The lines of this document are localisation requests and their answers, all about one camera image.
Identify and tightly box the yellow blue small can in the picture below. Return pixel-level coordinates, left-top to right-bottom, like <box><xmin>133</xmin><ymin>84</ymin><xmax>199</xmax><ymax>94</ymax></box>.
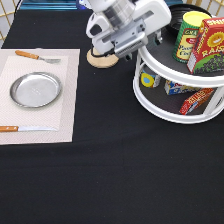
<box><xmin>140</xmin><ymin>65</ymin><xmax>161</xmax><ymax>88</ymax></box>

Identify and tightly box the green yellow-lid cylinder can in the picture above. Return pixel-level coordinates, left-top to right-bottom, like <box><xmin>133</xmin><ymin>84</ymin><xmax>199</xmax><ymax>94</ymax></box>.
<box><xmin>172</xmin><ymin>11</ymin><xmax>210</xmax><ymax>63</ymax></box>

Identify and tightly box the round silver metal plate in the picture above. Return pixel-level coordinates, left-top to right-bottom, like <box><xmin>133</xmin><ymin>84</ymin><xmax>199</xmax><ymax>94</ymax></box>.
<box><xmin>10</xmin><ymin>72</ymin><xmax>62</xmax><ymax>108</ymax></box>

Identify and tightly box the wooden handled fork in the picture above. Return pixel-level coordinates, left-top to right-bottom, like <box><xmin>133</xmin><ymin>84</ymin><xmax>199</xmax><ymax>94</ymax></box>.
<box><xmin>15</xmin><ymin>50</ymin><xmax>61</xmax><ymax>64</ymax></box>

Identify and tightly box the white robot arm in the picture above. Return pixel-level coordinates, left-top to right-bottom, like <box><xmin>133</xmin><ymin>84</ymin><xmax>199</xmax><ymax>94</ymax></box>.
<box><xmin>86</xmin><ymin>0</ymin><xmax>171</xmax><ymax>58</ymax></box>

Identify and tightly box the blue yellow small box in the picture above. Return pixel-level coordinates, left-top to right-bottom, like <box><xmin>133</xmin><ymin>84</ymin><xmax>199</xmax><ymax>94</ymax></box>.
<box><xmin>164</xmin><ymin>80</ymin><xmax>198</xmax><ymax>95</ymax></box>

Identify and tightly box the red raisins box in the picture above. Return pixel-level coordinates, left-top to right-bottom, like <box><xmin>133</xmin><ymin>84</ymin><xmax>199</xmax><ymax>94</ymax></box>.
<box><xmin>187</xmin><ymin>17</ymin><xmax>224</xmax><ymax>74</ymax></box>

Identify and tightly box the round wooden coaster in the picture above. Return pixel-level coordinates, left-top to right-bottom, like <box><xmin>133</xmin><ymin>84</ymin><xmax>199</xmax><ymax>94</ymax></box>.
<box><xmin>86</xmin><ymin>48</ymin><xmax>119</xmax><ymax>68</ymax></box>

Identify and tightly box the white two-tier lazy Susan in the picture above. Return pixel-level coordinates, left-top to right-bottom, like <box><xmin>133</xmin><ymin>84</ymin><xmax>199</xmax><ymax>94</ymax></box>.
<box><xmin>133</xmin><ymin>28</ymin><xmax>224</xmax><ymax>124</ymax></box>

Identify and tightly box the black ribbed bowl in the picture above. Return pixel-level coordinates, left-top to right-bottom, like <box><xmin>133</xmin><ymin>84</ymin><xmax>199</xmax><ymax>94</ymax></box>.
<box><xmin>166</xmin><ymin>4</ymin><xmax>210</xmax><ymax>36</ymax></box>

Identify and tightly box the beige woven placemat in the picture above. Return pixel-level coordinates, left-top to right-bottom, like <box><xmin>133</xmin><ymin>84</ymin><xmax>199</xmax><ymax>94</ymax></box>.
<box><xmin>0</xmin><ymin>49</ymin><xmax>80</xmax><ymax>145</ymax></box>

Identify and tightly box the wooden handled knife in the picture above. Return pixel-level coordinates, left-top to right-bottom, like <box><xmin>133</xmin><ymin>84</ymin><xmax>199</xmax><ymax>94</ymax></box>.
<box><xmin>0</xmin><ymin>126</ymin><xmax>57</xmax><ymax>132</ymax></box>

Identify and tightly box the red white small box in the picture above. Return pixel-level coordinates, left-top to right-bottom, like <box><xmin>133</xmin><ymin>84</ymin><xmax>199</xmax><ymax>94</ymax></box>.
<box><xmin>179</xmin><ymin>88</ymin><xmax>213</xmax><ymax>115</ymax></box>

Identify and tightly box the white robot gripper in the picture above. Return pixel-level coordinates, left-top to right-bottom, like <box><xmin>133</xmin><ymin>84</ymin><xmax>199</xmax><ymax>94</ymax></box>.
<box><xmin>86</xmin><ymin>0</ymin><xmax>171</xmax><ymax>61</ymax></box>

